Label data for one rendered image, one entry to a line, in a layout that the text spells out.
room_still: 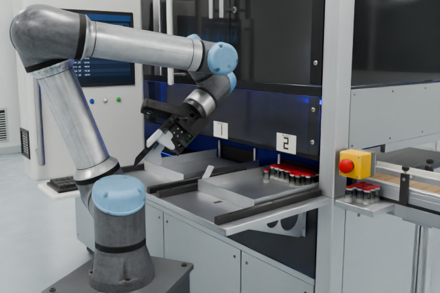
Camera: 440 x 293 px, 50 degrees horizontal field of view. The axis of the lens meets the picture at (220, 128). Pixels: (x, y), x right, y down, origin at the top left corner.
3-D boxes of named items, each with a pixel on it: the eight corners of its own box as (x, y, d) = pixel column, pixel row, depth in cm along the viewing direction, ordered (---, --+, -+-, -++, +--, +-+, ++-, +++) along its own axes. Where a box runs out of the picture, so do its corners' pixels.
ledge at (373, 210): (362, 197, 148) (363, 191, 147) (400, 207, 138) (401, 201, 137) (334, 205, 139) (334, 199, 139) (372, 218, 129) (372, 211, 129)
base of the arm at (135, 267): (132, 298, 101) (131, 255, 99) (74, 286, 106) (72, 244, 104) (165, 269, 114) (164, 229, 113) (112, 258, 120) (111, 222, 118)
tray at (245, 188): (274, 172, 169) (274, 163, 169) (332, 189, 149) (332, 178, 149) (198, 190, 148) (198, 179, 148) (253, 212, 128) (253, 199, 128)
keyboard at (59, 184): (139, 169, 205) (139, 164, 204) (155, 176, 194) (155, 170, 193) (46, 185, 181) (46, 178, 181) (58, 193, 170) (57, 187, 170)
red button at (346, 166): (344, 170, 135) (345, 156, 135) (356, 172, 132) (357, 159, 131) (336, 172, 133) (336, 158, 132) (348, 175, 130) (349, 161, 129)
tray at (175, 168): (216, 157, 196) (216, 148, 195) (258, 169, 175) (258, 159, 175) (144, 169, 175) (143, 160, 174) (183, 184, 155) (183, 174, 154)
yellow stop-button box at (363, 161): (353, 171, 141) (354, 147, 139) (374, 176, 135) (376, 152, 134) (337, 175, 136) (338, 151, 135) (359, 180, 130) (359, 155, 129)
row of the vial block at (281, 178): (272, 176, 163) (272, 164, 162) (312, 188, 149) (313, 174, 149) (268, 178, 162) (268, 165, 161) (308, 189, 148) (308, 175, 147)
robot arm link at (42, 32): (16, -7, 88) (244, 36, 109) (14, -1, 98) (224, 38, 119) (10, 55, 89) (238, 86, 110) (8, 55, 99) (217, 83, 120)
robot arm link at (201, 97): (198, 84, 122) (188, 97, 129) (187, 95, 120) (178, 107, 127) (219, 104, 122) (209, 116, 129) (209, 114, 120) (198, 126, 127)
